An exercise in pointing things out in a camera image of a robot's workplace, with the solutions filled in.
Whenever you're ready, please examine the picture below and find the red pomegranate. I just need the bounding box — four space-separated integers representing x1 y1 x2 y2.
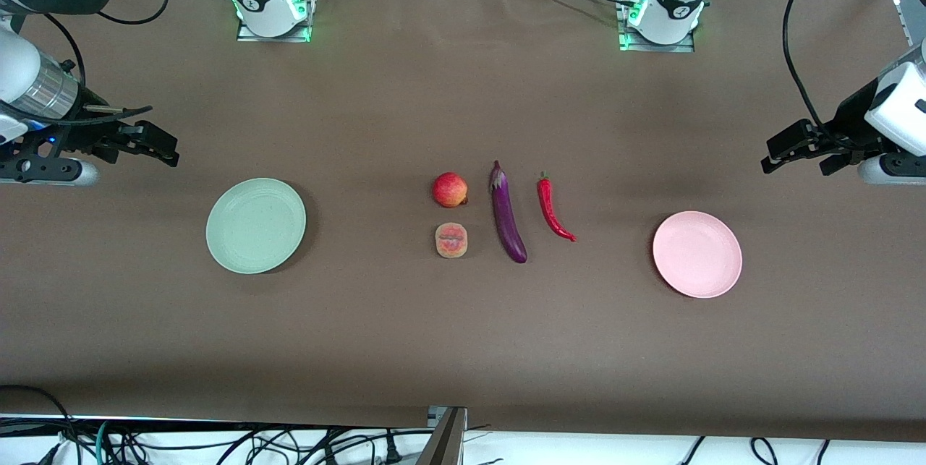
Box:
432 171 469 208

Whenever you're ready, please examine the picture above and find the grey metal post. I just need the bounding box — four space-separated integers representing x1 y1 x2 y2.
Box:
416 406 469 465

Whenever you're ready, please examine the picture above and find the pink plate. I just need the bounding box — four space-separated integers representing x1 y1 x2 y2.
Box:
652 210 744 299

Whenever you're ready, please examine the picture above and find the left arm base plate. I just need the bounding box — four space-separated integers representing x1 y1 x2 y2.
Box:
618 0 696 54

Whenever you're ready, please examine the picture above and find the red chili pepper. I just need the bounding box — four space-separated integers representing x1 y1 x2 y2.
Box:
537 171 578 243

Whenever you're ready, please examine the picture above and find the halved peach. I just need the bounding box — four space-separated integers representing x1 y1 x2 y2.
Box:
435 222 469 260

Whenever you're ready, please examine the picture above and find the black looped floor cable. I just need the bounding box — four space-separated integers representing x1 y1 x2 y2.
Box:
0 384 82 465

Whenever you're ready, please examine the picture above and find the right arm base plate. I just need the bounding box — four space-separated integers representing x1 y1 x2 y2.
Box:
236 0 314 43

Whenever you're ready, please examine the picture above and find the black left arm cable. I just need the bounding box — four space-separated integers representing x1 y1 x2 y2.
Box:
782 0 844 135

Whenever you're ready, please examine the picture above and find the purple eggplant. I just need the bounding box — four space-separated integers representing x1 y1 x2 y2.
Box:
489 160 528 264

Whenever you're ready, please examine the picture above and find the brown table cloth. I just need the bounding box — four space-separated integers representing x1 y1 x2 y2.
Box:
0 0 926 444

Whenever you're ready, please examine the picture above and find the light green plate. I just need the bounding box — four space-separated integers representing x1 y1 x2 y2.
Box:
205 177 307 276

